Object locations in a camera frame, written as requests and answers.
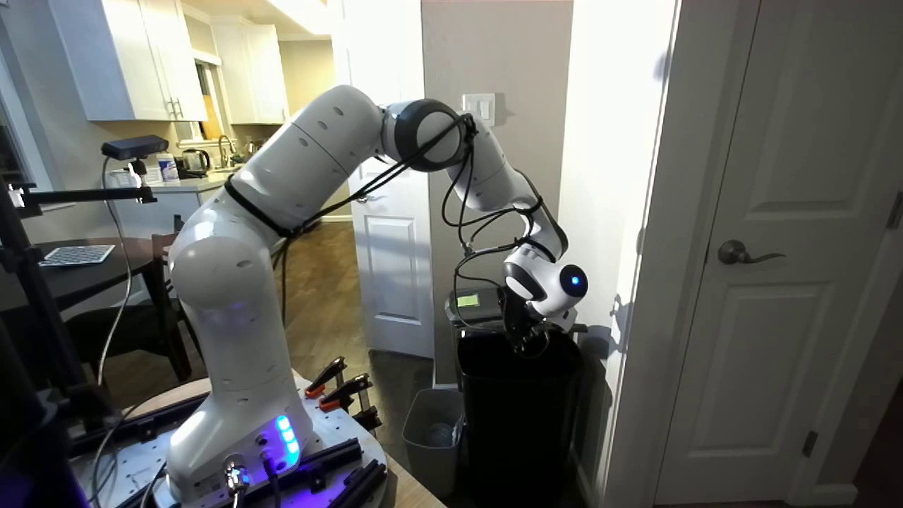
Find white interior panel door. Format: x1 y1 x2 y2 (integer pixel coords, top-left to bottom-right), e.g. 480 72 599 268
337 0 434 359

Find perforated robot mounting plate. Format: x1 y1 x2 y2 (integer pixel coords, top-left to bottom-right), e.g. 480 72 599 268
70 405 396 508

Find red handled clamp lower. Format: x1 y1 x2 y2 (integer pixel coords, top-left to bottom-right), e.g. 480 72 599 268
320 373 372 411

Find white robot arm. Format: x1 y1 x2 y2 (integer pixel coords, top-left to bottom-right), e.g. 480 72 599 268
166 83 586 505

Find white panel door with handle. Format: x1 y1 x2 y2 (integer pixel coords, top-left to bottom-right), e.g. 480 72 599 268
657 0 903 505

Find electric kettle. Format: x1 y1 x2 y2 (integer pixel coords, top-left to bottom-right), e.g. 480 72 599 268
177 150 211 178

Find black bin with lid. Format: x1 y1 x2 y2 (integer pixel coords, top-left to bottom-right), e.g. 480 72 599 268
456 333 589 508

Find black camera on stand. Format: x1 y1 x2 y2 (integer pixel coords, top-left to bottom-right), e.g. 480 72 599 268
101 136 170 174

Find small grey wastebasket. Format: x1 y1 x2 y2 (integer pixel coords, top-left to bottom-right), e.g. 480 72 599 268
403 388 462 497

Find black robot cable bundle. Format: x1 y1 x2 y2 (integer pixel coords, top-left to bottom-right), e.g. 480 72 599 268
276 109 574 304

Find green sticky note rear bin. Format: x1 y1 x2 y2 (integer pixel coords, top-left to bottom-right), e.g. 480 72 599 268
456 292 480 306

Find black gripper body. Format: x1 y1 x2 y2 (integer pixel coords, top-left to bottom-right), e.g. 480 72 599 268
497 288 550 356

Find white wall light switch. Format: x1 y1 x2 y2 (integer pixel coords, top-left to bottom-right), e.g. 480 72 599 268
459 93 502 126

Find silver lever door handle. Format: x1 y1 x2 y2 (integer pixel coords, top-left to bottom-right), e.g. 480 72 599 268
718 239 780 264

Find white paper on table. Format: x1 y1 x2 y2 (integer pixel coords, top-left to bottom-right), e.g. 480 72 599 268
40 243 116 268

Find grey step trash bin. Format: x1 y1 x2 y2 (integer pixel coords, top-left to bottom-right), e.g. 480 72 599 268
447 288 502 326

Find black camera tripod stand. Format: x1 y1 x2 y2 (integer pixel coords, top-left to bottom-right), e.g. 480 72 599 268
0 178 153 429

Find dark wooden table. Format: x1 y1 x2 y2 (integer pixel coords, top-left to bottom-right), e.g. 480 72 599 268
0 234 191 387

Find white kitchen upper cabinets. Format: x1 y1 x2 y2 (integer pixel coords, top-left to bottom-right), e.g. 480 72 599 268
47 0 287 123

